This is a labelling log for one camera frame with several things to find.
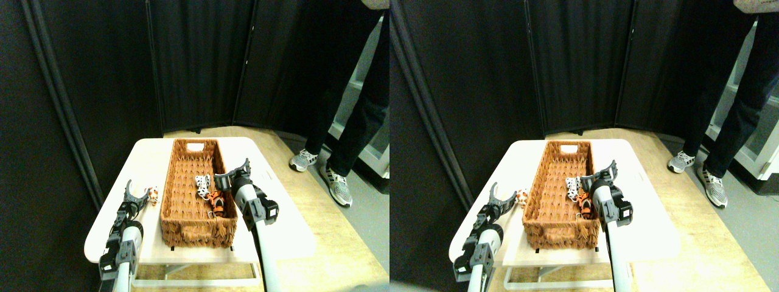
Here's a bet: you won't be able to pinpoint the brown wicker basket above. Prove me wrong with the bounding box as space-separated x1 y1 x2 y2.
160 139 239 248
522 141 601 249

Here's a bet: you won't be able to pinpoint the orange tiger toy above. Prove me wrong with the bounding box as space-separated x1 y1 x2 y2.
576 192 595 219
207 190 226 218

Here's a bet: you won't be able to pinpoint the person's legs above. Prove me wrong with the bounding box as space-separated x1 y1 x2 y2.
668 0 779 209
289 0 390 209

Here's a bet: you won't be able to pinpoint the low white table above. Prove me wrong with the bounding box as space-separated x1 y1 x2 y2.
84 137 316 288
449 139 681 290

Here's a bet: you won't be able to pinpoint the white shelf unit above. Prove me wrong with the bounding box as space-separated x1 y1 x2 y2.
332 15 390 177
709 18 779 180

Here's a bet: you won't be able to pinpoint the grey curtain pole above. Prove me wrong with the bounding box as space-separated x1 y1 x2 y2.
20 0 105 210
389 0 477 210

